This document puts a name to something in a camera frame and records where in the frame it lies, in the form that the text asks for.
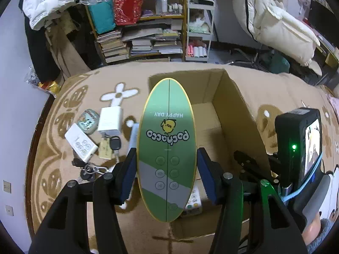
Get green oval board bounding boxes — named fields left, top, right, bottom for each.
left=136, top=78, right=197, bottom=223

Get cardboard box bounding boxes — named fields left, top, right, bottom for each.
left=148, top=68, right=278, bottom=244

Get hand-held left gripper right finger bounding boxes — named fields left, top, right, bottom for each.
left=196, top=147, right=309, bottom=254

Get plastic bag of snacks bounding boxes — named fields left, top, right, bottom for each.
left=25, top=71, right=63, bottom=97

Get red bag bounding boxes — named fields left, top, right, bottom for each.
left=112, top=0, right=147, bottom=26

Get black chair base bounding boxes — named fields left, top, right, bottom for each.
left=229, top=50, right=271, bottom=70

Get pink wall decoration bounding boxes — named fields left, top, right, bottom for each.
left=297, top=0, right=309, bottom=19

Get dark hanging clothes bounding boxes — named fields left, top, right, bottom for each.
left=65, top=5, right=102, bottom=69

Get dark green bag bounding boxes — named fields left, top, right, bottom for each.
left=270, top=53, right=290, bottom=73

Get light blue cable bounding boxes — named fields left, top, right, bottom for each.
left=282, top=153, right=322, bottom=202

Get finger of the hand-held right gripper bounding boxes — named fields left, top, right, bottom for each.
left=234, top=150, right=277, bottom=176
left=239, top=171, right=262, bottom=185

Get pile of papers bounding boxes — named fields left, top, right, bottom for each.
left=122, top=18, right=183, bottom=41

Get wooden shelf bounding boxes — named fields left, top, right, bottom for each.
left=81, top=0, right=188, bottom=65

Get cartoon print tin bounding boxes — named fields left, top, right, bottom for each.
left=79, top=109, right=100, bottom=134

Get white cube adapter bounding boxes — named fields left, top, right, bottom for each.
left=97, top=106, right=124, bottom=138

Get gold keychain tag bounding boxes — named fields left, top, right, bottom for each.
left=99, top=137, right=113, bottom=160

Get key bunch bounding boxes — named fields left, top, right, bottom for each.
left=72, top=158, right=110, bottom=182

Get black monitor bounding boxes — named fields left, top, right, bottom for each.
left=308, top=0, right=335, bottom=36

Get cream padded chair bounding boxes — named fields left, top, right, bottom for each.
left=232, top=0, right=322, bottom=66

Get wooden desk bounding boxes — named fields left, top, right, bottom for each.
left=314, top=34, right=339, bottom=85

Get beige patterned blanket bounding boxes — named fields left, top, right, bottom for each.
left=25, top=65, right=339, bottom=254

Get white remote control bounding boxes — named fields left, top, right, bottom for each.
left=64, top=124, right=98, bottom=162

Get beige coat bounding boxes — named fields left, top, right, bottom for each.
left=45, top=11, right=92, bottom=78

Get teal bag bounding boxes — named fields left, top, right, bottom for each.
left=79, top=0, right=117, bottom=35

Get white puffer jacket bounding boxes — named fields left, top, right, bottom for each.
left=22, top=0, right=84, bottom=31

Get stack of old books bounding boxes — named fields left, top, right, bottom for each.
left=96, top=29, right=131, bottom=64

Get row of small bottles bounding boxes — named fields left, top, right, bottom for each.
left=167, top=3, right=184, bottom=14

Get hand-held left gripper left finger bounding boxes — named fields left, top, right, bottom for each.
left=28, top=147, right=139, bottom=254

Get white cart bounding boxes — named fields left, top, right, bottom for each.
left=185, top=0, right=214, bottom=62

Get black coat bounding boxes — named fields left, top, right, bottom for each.
left=24, top=13, right=61, bottom=80

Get pink cloth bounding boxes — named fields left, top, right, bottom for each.
left=327, top=92, right=339, bottom=117

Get person's right forearm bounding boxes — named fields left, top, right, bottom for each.
left=302, top=213, right=335, bottom=254

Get dark wooden bed frame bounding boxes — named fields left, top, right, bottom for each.
left=25, top=92, right=56, bottom=233

